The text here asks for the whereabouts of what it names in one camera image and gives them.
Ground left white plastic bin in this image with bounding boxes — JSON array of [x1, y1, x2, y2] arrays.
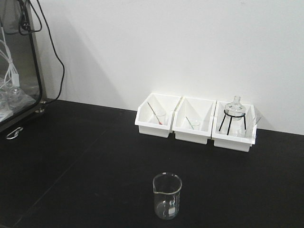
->
[[135, 93, 181, 138]]

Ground white plastic bin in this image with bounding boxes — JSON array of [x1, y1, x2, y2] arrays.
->
[[172, 97, 216, 144], [135, 93, 181, 138], [211, 101, 257, 152]]

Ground small beaker in left bin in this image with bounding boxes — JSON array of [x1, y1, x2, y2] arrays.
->
[[154, 112, 166, 125]]

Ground small beaker in bin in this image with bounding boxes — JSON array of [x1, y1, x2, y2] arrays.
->
[[191, 120, 200, 131], [237, 129, 249, 138], [154, 112, 166, 125]]

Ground small beaker in middle bin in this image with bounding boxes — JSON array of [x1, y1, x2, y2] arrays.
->
[[191, 120, 200, 131]]

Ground middle white plastic bin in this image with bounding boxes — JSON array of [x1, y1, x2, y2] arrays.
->
[[172, 97, 216, 144]]

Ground clear glass beaker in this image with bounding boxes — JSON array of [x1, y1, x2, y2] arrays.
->
[[152, 172, 182, 220]]

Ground right white plastic bin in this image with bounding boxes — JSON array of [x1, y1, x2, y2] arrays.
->
[[211, 101, 257, 152]]

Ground round-bottom glass flask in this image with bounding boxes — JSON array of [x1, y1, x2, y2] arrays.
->
[[225, 95, 246, 121]]

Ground small beaker in right bin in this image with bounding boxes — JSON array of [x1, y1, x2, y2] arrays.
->
[[237, 129, 249, 138]]

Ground silver cabinet foot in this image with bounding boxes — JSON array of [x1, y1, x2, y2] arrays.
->
[[35, 101, 46, 113]]

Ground glass-door metal cabinet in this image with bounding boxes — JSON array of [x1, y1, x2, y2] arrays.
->
[[0, 0, 45, 131]]

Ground silver carabiner clip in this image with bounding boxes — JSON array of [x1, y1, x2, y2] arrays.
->
[[6, 127, 23, 140]]

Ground glass flasks inside cabinet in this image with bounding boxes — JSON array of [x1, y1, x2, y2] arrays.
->
[[0, 82, 24, 112]]

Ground black wire tripod stand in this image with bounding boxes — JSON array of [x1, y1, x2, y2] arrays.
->
[[218, 110, 247, 135]]

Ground black power cable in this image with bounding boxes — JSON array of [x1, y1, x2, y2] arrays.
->
[[16, 0, 66, 103]]

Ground white cables inside cabinet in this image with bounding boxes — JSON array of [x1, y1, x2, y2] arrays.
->
[[0, 26, 21, 91]]

